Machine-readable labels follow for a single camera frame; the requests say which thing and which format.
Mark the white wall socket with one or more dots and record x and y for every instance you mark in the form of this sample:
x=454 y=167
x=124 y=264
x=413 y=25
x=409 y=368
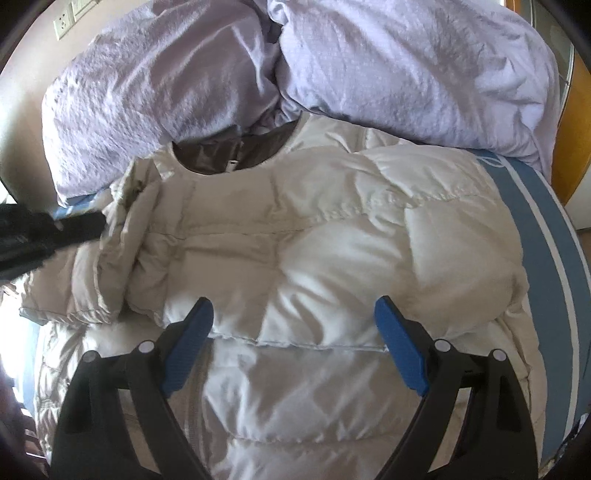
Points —
x=62 y=23

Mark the lavender pillow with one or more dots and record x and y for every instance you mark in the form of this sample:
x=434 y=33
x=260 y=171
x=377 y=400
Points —
x=152 y=83

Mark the lavender duvet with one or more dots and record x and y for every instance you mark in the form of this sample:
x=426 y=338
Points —
x=406 y=64

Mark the white puffer jacket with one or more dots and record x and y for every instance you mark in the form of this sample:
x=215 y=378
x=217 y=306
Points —
x=323 y=240

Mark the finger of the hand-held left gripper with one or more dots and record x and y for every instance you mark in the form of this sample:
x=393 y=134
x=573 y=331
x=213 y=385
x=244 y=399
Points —
x=81 y=227

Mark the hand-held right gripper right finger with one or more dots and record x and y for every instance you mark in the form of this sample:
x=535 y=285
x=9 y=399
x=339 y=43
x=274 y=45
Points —
x=397 y=341

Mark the blue striped bed sheet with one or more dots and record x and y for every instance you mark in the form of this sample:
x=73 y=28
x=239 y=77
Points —
x=540 y=230

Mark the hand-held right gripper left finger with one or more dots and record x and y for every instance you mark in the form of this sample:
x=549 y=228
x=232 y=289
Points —
x=191 y=330

